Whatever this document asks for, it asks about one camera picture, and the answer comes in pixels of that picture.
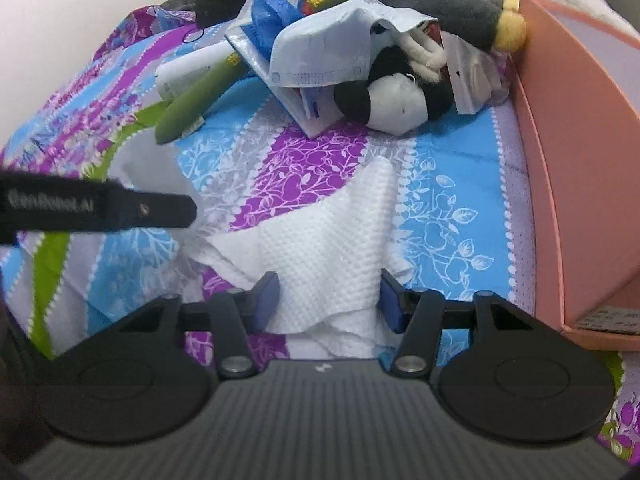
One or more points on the long green plush stick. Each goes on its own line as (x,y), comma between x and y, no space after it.
(183,112)

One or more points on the light blue face mask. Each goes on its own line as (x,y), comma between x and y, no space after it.
(335,45)

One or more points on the floral colourful bed sheet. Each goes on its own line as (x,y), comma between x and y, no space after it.
(463,208)

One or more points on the clear zip bag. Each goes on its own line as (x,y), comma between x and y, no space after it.
(474,76)

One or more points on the grey penguin plush toy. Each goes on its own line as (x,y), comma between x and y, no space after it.
(484,24)

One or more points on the blue plastic bag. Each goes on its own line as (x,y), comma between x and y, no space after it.
(252,35)

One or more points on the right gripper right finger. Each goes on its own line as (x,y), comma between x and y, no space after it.
(396,303)

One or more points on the white textured paper towel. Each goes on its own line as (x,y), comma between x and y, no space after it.
(328,256)

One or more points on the white rolled paper tube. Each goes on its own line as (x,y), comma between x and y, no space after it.
(174,77)

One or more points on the pink cardboard shoe box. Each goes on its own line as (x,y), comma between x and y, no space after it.
(576,97)

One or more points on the small panda plush toy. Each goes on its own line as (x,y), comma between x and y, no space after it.
(407,86)

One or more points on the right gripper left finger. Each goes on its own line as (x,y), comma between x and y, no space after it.
(257,306)

